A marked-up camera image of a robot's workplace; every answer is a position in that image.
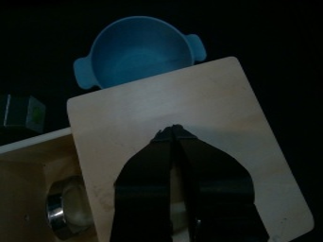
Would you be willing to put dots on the round metal dough cutter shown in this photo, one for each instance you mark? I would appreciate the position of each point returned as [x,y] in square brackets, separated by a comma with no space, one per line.
[67,208]

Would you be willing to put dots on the wooden drawer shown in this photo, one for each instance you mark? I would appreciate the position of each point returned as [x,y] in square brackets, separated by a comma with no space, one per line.
[26,189]

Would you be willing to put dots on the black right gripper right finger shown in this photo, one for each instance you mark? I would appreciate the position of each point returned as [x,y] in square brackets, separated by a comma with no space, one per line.
[223,189]

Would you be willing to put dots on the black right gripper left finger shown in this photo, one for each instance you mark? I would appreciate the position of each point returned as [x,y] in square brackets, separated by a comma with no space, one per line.
[145,189]

